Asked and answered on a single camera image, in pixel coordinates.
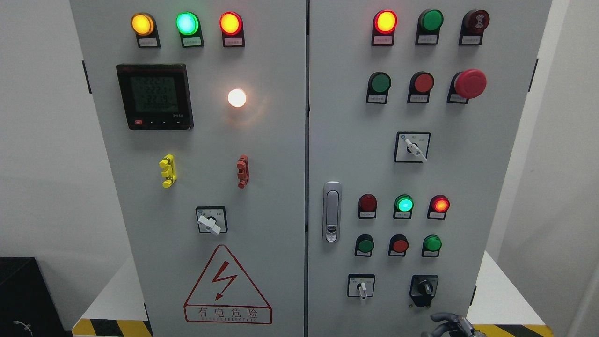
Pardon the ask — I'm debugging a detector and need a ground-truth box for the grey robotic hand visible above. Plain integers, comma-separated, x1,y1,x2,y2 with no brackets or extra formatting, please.
421,312,487,337

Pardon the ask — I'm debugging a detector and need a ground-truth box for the black rotary knob switch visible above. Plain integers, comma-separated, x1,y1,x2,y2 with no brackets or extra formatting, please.
410,274,439,308

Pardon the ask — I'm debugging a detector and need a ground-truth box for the white platform with hazard stripes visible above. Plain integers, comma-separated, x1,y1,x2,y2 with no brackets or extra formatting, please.
72,254,553,337

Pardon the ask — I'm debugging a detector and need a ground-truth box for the green illuminated button lower right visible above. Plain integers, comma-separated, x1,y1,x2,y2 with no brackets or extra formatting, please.
421,234,442,257

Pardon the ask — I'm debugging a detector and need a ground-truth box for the red push button lower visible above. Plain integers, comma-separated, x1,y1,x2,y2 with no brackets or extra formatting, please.
388,234,409,257

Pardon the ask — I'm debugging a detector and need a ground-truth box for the red push button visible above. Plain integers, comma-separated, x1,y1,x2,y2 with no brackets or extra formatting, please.
388,234,409,257
407,71,435,104

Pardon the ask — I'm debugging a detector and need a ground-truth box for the red indicator lower right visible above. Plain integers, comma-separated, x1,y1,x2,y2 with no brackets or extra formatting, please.
426,195,451,220

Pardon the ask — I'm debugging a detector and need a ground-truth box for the green push button lower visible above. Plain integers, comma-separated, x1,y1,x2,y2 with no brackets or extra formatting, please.
354,234,374,257

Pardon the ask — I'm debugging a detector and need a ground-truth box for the green push button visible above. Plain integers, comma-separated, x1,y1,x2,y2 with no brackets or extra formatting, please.
366,71,391,104
354,234,374,257

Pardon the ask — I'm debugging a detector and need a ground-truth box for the green lit indicator lower middle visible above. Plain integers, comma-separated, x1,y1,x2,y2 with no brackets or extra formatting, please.
393,194,414,219

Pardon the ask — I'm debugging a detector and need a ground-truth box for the dark red indicator lower left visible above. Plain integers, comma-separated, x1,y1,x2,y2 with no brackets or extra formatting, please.
358,194,377,219

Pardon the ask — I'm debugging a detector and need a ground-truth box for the red electric hazard warning sticker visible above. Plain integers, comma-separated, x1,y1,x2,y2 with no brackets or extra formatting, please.
183,244,272,324

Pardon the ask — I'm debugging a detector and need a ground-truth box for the grey electrical cabinet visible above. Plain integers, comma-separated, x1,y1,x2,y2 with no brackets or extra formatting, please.
70,0,552,337

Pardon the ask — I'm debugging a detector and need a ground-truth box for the red emergency stop button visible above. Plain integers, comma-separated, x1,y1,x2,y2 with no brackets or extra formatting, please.
447,68,487,104

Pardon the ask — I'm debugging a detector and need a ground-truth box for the red push button upper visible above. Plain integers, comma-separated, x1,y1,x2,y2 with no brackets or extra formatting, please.
407,71,435,104

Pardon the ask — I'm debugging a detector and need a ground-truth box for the green push button upper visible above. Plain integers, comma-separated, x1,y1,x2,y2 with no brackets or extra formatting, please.
366,71,391,104

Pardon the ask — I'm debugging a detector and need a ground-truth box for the red terminal connector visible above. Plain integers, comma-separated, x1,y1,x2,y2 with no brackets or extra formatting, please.
237,155,249,189

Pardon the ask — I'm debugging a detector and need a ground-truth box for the dark red buzzer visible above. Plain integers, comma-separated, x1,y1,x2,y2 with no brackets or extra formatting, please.
459,9,490,45

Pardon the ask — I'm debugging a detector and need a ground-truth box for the green indicator top right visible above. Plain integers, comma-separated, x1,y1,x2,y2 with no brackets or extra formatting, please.
415,9,444,45

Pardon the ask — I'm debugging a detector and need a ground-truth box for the red lit indicator right door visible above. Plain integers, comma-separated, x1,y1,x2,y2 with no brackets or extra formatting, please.
372,9,398,46

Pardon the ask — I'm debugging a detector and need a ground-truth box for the white glowing lamp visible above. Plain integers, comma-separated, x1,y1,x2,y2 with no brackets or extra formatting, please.
227,89,248,108

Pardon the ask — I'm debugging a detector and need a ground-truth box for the yellow terminal connector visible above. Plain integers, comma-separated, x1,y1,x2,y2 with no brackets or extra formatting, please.
159,154,177,189

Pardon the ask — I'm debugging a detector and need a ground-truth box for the red-ringed yellow indicator light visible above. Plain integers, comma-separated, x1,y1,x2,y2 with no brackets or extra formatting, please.
219,11,245,47

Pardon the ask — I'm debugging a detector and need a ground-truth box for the black digital power meter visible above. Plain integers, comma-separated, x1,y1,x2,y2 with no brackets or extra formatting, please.
116,63,193,130

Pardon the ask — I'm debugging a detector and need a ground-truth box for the green lit indicator light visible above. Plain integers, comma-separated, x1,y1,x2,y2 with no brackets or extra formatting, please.
176,11,204,48

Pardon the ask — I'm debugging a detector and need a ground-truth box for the black box bottom left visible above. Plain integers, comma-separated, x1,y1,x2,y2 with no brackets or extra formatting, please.
0,257,66,337

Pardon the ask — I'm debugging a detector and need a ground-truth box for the yellow indicator light top left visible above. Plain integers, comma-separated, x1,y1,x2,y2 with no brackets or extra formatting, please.
131,12,161,48

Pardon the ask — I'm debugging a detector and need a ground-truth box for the white-handle selector switch lower right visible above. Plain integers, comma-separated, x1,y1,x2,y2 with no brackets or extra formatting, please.
347,274,376,305

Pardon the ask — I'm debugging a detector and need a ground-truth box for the white-handle selector switch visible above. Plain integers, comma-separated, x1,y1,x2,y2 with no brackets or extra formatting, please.
347,274,376,305
394,132,431,163

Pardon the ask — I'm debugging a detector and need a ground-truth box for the silver door handle lock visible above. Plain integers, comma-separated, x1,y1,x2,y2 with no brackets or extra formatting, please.
323,181,342,243

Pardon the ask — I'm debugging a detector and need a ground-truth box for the white-handle selector switch upper right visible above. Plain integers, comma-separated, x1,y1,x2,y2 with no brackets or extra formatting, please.
394,132,431,163

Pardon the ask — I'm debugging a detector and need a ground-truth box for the white-handle selector switch left door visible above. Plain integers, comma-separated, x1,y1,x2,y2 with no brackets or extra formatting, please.
196,206,227,235

